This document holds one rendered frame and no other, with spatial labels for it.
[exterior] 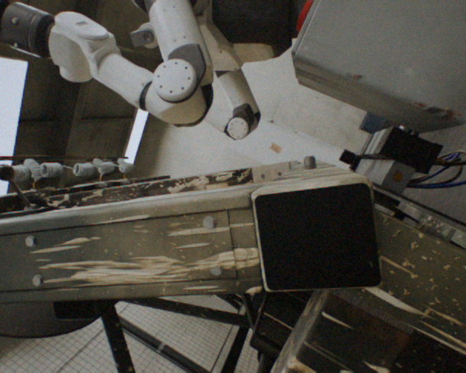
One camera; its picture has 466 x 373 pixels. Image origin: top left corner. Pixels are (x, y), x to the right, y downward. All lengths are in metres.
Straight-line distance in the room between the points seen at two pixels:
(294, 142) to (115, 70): 4.07
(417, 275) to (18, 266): 0.47
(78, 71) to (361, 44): 0.58
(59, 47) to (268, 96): 5.47
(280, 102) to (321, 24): 5.70
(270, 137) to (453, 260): 4.36
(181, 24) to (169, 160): 6.24
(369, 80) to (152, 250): 0.29
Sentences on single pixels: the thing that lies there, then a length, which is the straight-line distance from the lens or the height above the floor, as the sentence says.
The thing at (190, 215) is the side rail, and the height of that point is 0.96.
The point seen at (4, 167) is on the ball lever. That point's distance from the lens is 0.83.
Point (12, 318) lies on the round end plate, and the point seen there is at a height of 1.70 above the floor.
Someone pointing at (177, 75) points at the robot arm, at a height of 1.13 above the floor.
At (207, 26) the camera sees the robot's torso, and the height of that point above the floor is 1.21.
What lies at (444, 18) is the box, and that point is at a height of 0.82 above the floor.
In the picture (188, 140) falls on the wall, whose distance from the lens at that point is 6.61.
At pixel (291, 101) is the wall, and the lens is 6.02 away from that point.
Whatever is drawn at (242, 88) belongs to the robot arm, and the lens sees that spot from 1.15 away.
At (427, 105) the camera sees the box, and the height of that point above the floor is 0.79.
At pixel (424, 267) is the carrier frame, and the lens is 0.36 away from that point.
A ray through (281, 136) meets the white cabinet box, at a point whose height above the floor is 1.36.
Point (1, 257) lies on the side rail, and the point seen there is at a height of 1.17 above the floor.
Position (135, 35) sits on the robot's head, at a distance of 1.00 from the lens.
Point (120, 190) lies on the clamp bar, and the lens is 1.28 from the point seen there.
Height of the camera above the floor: 0.87
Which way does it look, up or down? 11 degrees up
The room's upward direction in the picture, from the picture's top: 64 degrees counter-clockwise
